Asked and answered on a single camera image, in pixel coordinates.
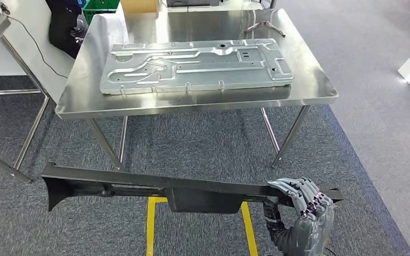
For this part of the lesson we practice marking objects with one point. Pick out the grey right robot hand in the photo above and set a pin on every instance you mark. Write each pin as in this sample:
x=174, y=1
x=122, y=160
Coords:
x=311, y=236

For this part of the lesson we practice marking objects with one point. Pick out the black plastic plate frame part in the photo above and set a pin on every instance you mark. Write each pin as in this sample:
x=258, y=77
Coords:
x=120, y=176

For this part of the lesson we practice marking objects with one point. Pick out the steel workbench table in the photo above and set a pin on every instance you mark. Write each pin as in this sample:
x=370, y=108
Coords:
x=191, y=102

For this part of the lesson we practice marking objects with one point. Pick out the large stamped metal panel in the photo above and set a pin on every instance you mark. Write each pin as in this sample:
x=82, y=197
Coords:
x=198, y=70

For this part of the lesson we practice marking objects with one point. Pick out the cardboard box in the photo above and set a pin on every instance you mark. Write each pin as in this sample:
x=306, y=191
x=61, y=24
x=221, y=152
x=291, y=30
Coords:
x=139, y=5

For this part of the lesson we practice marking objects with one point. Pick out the green plastic crate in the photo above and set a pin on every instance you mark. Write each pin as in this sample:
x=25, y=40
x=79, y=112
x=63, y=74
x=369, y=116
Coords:
x=99, y=9

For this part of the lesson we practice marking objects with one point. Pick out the person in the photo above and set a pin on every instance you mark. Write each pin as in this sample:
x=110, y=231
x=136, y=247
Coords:
x=61, y=28

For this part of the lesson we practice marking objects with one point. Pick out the white board panel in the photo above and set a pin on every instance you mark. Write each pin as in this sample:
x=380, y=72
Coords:
x=14, y=63

